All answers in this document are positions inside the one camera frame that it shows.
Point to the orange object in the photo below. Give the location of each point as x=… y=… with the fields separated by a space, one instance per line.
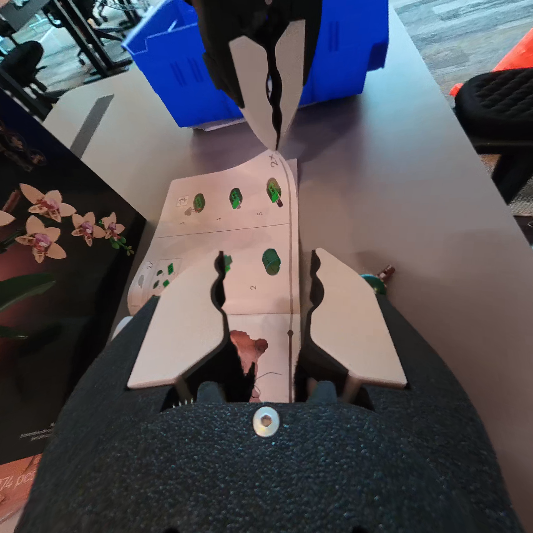
x=520 y=54

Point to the building instruction booklet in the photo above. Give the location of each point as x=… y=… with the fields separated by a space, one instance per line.
x=250 y=233

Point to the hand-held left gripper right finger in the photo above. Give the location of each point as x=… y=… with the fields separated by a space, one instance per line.
x=354 y=333

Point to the black orchid toy set box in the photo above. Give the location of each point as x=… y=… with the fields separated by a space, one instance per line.
x=62 y=291

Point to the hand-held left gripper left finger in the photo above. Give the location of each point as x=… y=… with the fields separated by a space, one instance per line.
x=183 y=333

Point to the black desk frame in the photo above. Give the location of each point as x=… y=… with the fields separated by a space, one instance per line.
x=91 y=37

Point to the green toy leaf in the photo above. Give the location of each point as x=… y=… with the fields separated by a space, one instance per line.
x=372 y=283

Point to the grey desk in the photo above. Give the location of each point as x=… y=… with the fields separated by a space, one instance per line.
x=395 y=200

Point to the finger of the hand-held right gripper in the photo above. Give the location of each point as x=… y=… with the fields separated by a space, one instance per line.
x=295 y=70
x=252 y=83

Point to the blue plastic bin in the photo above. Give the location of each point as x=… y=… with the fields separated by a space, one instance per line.
x=179 y=75

